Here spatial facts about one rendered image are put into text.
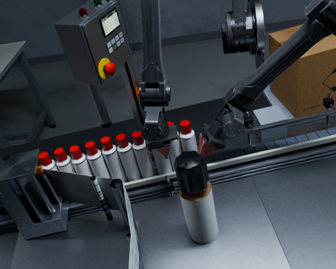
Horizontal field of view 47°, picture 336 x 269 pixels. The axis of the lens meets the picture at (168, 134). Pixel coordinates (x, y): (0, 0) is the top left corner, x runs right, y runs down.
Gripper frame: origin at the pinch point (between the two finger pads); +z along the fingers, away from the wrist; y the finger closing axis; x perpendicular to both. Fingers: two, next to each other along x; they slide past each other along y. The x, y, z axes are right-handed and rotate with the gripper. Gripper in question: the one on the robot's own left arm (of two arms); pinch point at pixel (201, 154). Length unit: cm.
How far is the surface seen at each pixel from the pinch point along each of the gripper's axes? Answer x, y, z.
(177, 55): 72, -266, 53
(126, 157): -24.3, 1.7, 9.0
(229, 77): 101, -200, 33
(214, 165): 3.9, 4.4, -0.1
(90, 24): -51, -1, -27
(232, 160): 9.0, 4.6, -4.1
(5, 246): -50, 9, 54
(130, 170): -20.6, 1.5, 13.9
